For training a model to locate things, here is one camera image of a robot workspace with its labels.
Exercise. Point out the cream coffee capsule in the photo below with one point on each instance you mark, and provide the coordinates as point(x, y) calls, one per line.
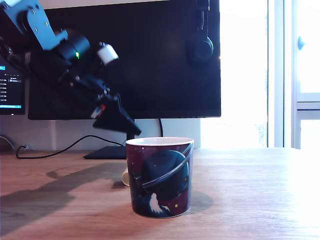
point(125, 178)

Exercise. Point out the planet print coffee mug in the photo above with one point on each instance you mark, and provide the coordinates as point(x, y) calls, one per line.
point(160, 180)

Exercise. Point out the large black monitor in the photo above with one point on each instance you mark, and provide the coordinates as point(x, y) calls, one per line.
point(170, 75)

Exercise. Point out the lit computer screen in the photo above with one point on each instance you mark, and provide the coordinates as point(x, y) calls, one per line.
point(12, 87)

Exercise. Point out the brown round object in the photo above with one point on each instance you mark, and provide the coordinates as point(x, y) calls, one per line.
point(5, 145)

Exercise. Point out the black headphones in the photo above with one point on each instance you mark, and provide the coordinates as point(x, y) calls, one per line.
point(200, 50)

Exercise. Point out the blue window knob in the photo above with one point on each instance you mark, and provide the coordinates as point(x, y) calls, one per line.
point(300, 43)

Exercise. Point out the pale grey camera box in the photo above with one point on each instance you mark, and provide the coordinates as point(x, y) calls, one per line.
point(107, 53)

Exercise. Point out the white window frame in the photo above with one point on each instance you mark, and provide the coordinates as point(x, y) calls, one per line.
point(278, 75)

